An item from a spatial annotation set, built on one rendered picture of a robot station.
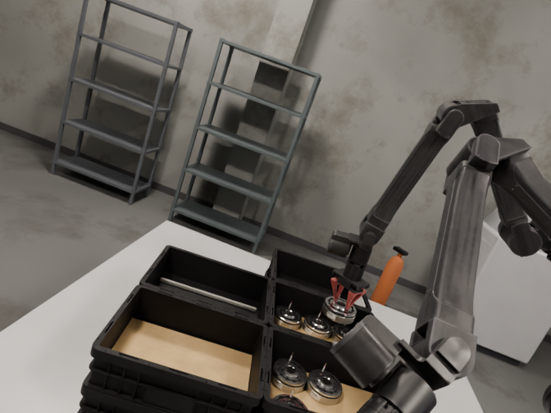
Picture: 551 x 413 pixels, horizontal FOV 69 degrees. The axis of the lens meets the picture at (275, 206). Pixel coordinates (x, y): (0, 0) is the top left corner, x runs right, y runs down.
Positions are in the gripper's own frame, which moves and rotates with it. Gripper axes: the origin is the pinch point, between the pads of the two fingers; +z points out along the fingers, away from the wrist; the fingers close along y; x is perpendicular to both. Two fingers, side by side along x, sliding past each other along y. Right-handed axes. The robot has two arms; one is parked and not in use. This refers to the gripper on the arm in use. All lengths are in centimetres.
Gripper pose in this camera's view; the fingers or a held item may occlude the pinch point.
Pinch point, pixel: (342, 302)
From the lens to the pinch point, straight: 129.7
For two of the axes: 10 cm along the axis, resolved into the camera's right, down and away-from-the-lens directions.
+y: 6.4, 3.9, -6.6
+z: -2.8, 9.2, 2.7
